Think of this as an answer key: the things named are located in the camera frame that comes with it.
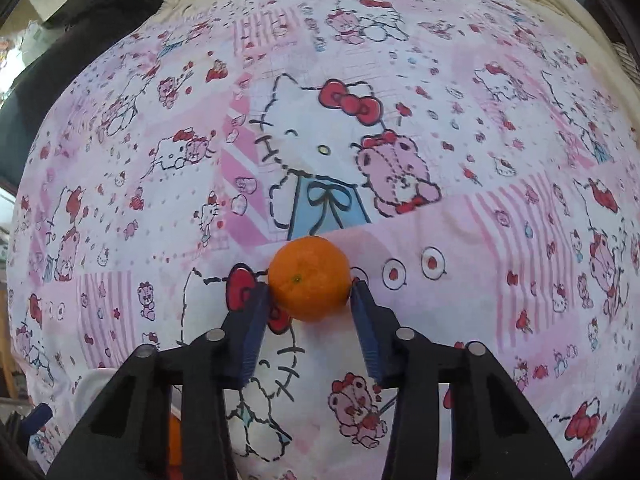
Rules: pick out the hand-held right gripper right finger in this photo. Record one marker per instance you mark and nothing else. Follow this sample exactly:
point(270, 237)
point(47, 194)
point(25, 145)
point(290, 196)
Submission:
point(367, 335)

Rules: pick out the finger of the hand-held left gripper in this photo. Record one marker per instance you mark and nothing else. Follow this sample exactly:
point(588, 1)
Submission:
point(40, 416)

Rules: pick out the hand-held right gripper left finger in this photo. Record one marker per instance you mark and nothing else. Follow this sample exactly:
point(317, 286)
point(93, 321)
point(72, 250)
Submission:
point(252, 340)

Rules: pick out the pink strawberry-print plate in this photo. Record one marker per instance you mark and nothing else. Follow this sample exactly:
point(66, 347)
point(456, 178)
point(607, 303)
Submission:
point(94, 385)

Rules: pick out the small orange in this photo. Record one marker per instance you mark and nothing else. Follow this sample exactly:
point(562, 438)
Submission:
point(310, 280)

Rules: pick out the large orange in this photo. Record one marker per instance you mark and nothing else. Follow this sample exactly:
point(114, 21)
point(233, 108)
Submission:
point(175, 440)

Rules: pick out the pink cartoon-print blanket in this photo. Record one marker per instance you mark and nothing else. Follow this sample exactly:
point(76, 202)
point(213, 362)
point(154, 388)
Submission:
point(450, 260)

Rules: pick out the black jacket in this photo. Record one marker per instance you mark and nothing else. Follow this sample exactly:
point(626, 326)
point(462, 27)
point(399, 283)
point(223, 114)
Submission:
point(100, 20)

